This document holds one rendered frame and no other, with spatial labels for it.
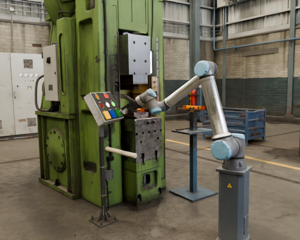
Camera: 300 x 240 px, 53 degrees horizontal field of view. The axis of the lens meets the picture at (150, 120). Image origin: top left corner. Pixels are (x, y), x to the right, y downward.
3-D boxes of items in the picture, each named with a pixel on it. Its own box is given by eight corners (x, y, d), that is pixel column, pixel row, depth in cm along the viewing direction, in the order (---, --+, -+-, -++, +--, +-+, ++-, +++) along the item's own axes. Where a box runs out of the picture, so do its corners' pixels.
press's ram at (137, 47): (156, 75, 325) (156, 37, 320) (129, 74, 299) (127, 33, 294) (132, 76, 355) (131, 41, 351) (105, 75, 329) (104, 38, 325)
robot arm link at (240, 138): (247, 154, 235) (248, 132, 233) (239, 159, 222) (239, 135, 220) (229, 152, 245) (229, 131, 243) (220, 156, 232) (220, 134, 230)
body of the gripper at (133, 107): (128, 114, 265) (139, 107, 260) (124, 105, 266) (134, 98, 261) (132, 113, 272) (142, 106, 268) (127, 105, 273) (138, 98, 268)
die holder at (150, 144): (162, 156, 331) (162, 116, 326) (135, 163, 305) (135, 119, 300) (130, 149, 372) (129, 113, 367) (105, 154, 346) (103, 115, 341)
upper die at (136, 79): (147, 84, 317) (147, 75, 316) (133, 84, 303) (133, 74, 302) (123, 84, 347) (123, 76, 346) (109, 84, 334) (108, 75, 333)
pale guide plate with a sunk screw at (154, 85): (157, 91, 344) (157, 76, 342) (152, 91, 338) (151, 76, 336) (156, 91, 345) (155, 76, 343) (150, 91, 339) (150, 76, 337)
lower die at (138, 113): (148, 117, 321) (148, 109, 320) (134, 118, 307) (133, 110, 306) (124, 115, 351) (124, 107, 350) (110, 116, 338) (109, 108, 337)
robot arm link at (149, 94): (154, 96, 252) (148, 86, 255) (142, 104, 257) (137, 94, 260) (158, 97, 261) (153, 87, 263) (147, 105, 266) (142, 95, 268)
